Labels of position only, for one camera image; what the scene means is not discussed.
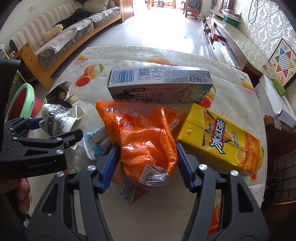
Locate green red trash bin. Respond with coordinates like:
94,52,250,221
5,83,43,121

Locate wooden chair far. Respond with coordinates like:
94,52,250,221
183,0,202,20

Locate striped wooden sofa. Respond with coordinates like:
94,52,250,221
9,1,125,90

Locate beige cushion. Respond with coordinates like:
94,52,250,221
84,0,109,14

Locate black clothes on sofa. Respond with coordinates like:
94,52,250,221
55,8,91,29

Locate chinese checkers board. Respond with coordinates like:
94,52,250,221
268,38,296,89

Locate white cardboard box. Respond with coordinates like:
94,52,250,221
254,75,295,128

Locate patterned paper coffee cup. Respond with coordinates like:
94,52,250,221
39,104,84,137

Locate black cigarette box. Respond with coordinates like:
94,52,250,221
45,81,72,108

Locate long tv cabinet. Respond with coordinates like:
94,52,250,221
208,15,275,83

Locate blue white toothpaste box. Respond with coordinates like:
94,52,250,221
108,66,213,104

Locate orange plastic snack bag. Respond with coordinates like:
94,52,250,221
95,101,186,188

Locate yellow iced tea carton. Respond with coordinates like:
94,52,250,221
177,103,263,179

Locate left hand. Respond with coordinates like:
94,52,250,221
1,178,31,214

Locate cream plush toy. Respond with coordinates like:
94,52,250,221
40,25,63,42

